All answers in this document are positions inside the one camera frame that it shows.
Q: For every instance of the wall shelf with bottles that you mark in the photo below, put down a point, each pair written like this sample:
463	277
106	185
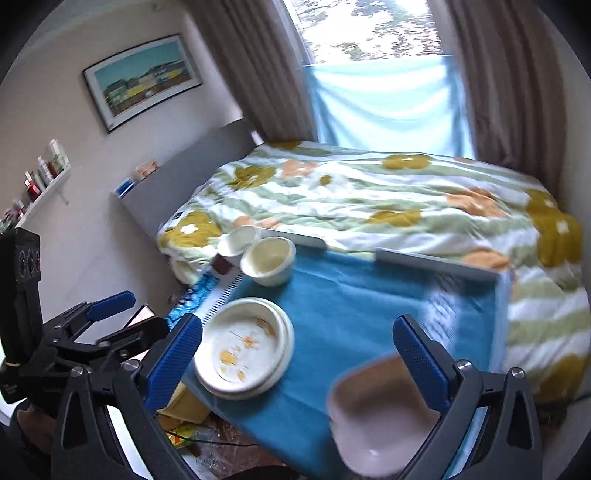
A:
46	168

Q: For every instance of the grey bed headboard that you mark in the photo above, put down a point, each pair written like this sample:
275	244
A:
184	170

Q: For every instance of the pink square bowl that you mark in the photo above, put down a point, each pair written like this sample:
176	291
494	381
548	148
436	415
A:
383	410

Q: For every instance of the white round bowl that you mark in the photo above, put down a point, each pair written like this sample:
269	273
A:
240	240

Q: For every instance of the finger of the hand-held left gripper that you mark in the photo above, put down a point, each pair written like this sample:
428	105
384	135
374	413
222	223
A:
113	304
138	332

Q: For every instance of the white wall shelf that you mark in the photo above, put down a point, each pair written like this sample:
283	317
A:
48	189

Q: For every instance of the cream rimmed plate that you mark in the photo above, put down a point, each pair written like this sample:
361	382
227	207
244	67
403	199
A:
289	330

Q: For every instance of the floral blanket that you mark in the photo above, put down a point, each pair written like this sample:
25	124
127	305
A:
415	207

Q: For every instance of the tissue pack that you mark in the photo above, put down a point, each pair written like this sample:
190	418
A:
147	169

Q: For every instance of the blue patterned tablecloth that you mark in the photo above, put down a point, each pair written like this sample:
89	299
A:
360	300

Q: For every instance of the yellow bag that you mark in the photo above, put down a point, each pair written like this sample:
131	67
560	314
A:
184	406

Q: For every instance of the framed wall picture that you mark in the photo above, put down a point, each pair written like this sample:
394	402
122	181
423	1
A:
143	78

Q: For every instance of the person's left hand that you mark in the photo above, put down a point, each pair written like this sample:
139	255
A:
36	429

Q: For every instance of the blue white packet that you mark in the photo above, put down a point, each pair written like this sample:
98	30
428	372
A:
124	188

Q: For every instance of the brown curtain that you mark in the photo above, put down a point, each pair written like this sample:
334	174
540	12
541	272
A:
258	69
503	92

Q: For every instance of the window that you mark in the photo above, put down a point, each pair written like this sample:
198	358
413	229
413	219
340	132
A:
369	27

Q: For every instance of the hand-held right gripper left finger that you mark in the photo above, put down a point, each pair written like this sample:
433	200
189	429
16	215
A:
178	355

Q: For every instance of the cream round bowl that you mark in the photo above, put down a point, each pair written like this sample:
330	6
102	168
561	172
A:
270	258

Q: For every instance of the printed white plate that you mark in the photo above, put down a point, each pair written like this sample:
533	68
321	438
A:
240	344

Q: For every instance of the light blue cloth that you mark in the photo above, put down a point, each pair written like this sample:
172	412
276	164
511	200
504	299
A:
388	106

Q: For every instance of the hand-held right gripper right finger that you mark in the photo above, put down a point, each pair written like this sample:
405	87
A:
420	364

